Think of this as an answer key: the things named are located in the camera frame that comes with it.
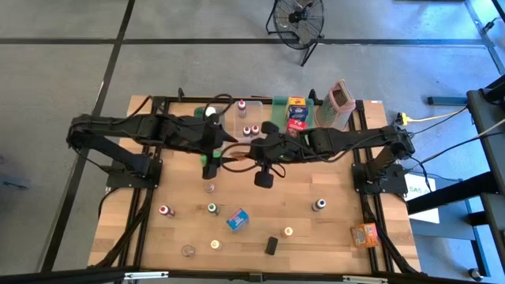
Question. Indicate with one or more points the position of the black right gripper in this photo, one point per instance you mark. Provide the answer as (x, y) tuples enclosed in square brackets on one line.
[(276, 148)]

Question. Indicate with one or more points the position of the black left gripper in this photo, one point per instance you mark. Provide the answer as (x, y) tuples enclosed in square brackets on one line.
[(199, 136)]

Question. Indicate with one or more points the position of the green cereal box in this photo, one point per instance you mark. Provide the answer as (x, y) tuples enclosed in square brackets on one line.
[(216, 155)]

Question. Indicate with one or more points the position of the orange snack bag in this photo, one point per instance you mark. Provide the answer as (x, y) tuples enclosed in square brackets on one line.
[(238, 155)]

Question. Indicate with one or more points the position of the red food colouring bottle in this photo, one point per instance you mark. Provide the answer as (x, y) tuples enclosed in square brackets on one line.
[(241, 105), (255, 129), (165, 210)]

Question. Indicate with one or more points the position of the purple food colouring bottle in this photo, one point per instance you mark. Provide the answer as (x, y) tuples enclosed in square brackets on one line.
[(247, 131)]

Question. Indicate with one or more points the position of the red cereal box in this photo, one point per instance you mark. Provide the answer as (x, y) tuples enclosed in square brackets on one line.
[(296, 126)]

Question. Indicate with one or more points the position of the white-lid spice jar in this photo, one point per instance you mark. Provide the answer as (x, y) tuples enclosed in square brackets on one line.
[(210, 111)]

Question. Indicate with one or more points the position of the green-lid spice jar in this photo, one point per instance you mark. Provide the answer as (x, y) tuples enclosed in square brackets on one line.
[(199, 112)]

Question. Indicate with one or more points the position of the dark blue cereal box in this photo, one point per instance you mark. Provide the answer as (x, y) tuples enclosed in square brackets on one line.
[(298, 112)]

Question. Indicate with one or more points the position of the green food colouring bottle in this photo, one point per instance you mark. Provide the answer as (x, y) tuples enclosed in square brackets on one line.
[(213, 208)]

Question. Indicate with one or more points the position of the yellow Corn Pops box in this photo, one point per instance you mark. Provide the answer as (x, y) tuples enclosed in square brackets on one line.
[(296, 101)]

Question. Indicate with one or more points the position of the blue Rice Krispies box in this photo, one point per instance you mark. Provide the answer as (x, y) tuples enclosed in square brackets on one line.
[(237, 219)]

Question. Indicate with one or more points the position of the blue food colouring bottle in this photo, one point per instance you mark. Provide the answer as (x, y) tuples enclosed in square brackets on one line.
[(319, 204)]

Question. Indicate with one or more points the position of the dark green pepper tin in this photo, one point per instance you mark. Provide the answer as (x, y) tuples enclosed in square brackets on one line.
[(271, 245)]

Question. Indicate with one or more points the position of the orange cereal box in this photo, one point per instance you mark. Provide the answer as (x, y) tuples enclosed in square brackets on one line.
[(364, 234)]

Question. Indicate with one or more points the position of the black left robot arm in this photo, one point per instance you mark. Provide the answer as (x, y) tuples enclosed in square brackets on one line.
[(118, 124)]

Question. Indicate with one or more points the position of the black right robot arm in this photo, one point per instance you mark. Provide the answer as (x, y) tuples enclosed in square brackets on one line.
[(343, 138)]

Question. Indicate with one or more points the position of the grey plastic bin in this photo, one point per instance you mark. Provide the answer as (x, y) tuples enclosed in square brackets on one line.
[(221, 116)]

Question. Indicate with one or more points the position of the clear plastic bin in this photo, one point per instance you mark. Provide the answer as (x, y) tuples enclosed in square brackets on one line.
[(258, 114)]

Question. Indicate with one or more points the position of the teal plastic bin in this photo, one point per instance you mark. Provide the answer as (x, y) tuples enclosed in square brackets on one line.
[(279, 114)]

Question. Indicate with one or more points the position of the black floor fan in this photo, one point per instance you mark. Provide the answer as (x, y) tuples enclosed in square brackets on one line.
[(294, 17)]

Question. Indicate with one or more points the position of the white paper sheet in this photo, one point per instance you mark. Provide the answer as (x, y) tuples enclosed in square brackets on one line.
[(424, 205)]

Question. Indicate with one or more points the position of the blue floor bar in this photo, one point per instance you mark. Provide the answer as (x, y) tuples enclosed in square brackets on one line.
[(447, 100)]

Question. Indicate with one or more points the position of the dark side desk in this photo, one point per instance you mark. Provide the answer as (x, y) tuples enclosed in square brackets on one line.
[(487, 165)]

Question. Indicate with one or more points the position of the black caster wheel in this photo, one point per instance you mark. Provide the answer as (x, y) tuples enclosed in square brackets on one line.
[(475, 274)]

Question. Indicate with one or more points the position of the silver metal bracket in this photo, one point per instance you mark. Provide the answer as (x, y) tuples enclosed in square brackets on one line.
[(146, 275), (365, 279)]

